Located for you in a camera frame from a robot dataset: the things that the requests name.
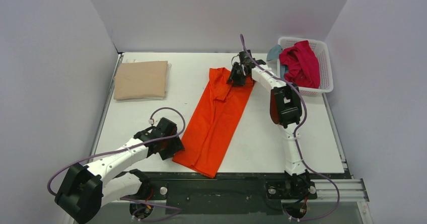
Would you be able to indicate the folded beige t shirt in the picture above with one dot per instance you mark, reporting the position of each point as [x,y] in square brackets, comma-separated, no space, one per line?
[141,80]

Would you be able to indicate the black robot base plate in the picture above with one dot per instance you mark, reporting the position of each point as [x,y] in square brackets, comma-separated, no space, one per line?
[229,193]

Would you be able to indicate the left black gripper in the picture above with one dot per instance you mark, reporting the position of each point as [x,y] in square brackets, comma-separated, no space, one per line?
[172,142]

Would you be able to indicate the crimson red t shirt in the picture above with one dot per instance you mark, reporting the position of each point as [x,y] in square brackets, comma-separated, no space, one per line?
[302,64]

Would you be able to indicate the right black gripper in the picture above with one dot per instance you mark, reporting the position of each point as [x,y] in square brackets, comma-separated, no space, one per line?
[238,73]

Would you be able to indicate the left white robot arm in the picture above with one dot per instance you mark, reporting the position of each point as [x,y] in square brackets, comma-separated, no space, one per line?
[86,188]

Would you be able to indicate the aluminium rail frame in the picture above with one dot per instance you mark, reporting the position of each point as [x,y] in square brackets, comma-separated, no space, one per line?
[350,190]

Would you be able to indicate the orange t shirt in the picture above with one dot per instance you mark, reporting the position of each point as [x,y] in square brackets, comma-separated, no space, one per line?
[213,123]

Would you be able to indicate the white plastic laundry basket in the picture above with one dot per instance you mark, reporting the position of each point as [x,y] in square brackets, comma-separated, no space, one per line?
[320,49]

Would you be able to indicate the teal blue t shirt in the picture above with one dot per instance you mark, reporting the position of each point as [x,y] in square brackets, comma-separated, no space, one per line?
[274,53]

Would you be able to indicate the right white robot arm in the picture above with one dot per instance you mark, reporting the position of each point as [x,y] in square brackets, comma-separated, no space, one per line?
[285,105]

